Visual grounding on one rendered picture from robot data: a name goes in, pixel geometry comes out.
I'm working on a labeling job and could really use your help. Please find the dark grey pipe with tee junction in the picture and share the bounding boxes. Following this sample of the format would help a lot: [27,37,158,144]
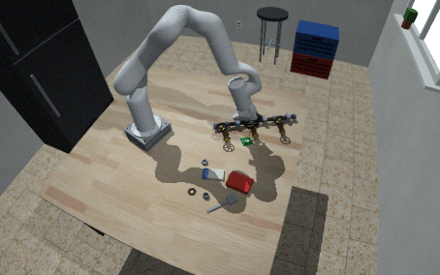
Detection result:
[213,112,297,142]

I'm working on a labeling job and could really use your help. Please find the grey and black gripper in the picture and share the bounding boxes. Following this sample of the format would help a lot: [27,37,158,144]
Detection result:
[240,103,263,128]

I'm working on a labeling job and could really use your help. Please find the red rectangular block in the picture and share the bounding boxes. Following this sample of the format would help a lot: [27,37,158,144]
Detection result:
[226,171,254,195]

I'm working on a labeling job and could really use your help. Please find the green tag with gold chain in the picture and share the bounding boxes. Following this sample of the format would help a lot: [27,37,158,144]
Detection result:
[241,135,253,146]

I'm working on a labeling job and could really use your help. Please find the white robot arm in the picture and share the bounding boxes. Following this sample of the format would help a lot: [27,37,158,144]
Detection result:
[113,5,262,138]

